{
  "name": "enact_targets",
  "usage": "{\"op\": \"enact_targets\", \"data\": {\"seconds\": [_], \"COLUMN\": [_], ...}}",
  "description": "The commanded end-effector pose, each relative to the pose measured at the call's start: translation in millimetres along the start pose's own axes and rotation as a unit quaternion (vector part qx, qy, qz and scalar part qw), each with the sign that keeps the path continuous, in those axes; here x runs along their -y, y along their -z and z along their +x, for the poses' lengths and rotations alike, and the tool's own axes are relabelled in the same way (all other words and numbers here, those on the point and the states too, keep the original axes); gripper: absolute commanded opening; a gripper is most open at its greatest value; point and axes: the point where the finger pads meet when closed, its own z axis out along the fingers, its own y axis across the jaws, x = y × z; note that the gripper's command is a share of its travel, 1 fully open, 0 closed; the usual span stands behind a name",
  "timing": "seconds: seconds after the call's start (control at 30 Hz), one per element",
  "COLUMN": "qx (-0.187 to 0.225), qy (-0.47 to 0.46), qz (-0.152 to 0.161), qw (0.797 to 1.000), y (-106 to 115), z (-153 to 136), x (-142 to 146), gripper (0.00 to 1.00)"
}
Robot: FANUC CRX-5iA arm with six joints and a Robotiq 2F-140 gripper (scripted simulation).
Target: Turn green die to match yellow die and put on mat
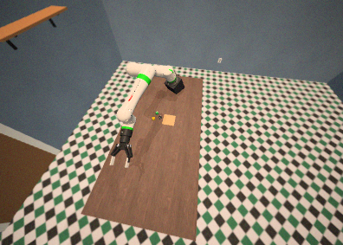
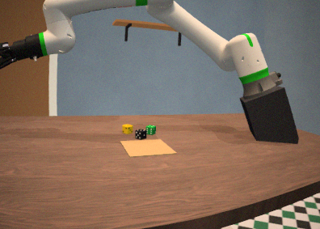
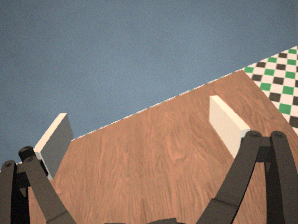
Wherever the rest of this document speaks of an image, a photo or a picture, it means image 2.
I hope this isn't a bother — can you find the orange flat square mat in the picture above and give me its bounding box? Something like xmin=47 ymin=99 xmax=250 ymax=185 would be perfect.
xmin=120 ymin=139 xmax=176 ymax=158

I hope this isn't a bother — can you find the black die with white pips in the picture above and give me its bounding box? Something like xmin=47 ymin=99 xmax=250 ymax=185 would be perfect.
xmin=135 ymin=129 xmax=147 ymax=140

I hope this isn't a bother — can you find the green die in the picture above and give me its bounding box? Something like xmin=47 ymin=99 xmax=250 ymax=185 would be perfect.
xmin=146 ymin=125 xmax=156 ymax=135

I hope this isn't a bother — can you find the yellow die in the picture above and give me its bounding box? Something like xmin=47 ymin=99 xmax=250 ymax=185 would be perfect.
xmin=122 ymin=125 xmax=133 ymax=134

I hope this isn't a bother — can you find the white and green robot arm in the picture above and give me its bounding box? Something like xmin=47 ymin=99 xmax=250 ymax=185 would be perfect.
xmin=25 ymin=0 xmax=283 ymax=100

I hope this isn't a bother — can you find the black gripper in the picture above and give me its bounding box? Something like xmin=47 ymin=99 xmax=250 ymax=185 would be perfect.
xmin=0 ymin=39 xmax=29 ymax=69

